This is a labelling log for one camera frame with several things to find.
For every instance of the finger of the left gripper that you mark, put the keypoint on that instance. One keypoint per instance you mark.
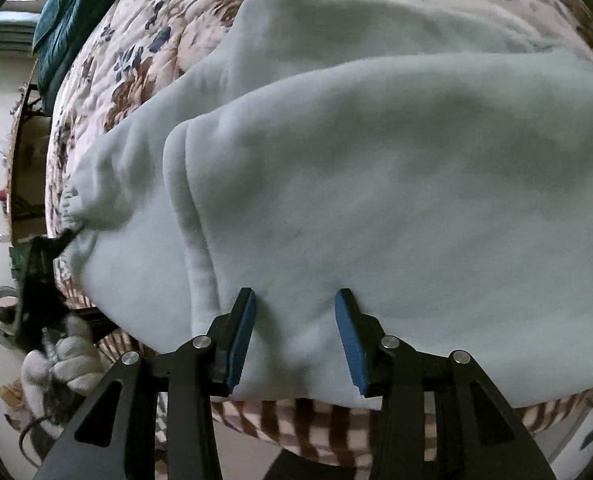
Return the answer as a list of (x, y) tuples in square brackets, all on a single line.
[(41, 305)]

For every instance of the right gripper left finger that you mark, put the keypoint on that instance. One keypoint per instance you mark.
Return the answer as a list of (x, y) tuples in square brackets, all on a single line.
[(111, 436)]

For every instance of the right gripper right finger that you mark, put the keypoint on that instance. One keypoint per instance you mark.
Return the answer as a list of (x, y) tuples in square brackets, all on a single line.
[(442, 417)]

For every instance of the light green fleece pants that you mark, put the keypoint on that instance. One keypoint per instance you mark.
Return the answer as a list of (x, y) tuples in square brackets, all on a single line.
[(436, 164)]

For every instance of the white gloved hand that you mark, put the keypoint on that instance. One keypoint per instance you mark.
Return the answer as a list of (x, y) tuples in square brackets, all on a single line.
[(78, 367)]

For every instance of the white electric fan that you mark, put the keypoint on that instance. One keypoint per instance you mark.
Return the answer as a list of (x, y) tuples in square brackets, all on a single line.
[(8, 303)]

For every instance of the floral quilted bed cover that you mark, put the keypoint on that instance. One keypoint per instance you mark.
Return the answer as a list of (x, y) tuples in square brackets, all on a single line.
[(138, 49)]

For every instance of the dark teal folded blanket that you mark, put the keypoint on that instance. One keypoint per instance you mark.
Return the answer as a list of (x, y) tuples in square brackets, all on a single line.
[(61, 31)]

